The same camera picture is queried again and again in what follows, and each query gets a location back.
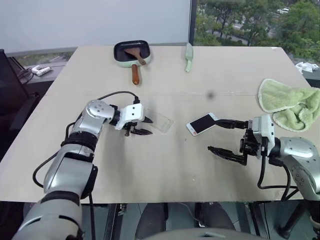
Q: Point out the crumpled white packaging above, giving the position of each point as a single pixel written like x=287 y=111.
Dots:
x=306 y=66

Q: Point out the white smartphone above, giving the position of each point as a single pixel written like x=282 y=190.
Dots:
x=201 y=124

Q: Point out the black window frame post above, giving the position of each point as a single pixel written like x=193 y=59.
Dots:
x=192 y=22

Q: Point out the grey rounded robot body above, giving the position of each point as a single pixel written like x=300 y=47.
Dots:
x=200 y=235

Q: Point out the dark rounded shape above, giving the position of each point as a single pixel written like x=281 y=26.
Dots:
x=151 y=220
x=215 y=217

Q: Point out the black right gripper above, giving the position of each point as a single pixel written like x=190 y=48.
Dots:
x=250 y=145

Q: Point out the black chair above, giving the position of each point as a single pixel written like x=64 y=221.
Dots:
x=10 y=82

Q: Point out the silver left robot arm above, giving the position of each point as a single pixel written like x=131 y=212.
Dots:
x=65 y=175

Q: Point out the brown wooden spatula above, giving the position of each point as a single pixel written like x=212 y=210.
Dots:
x=132 y=53

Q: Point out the black stand leg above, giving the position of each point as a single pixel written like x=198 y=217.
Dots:
x=297 y=220

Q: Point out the clear plastic phone case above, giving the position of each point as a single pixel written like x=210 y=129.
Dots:
x=162 y=123

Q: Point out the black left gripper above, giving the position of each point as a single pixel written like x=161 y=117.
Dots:
x=129 y=127

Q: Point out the green terry towel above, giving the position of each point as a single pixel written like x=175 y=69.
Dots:
x=277 y=97

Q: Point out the white power strip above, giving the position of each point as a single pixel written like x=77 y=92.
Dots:
x=41 y=70

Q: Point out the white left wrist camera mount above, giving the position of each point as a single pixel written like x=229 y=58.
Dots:
x=133 y=112

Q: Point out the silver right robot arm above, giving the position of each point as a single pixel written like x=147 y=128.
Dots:
x=300 y=155

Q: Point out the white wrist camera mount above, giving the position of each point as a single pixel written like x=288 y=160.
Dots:
x=262 y=127
x=133 y=112

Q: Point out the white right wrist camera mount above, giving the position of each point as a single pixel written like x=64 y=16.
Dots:
x=262 y=127

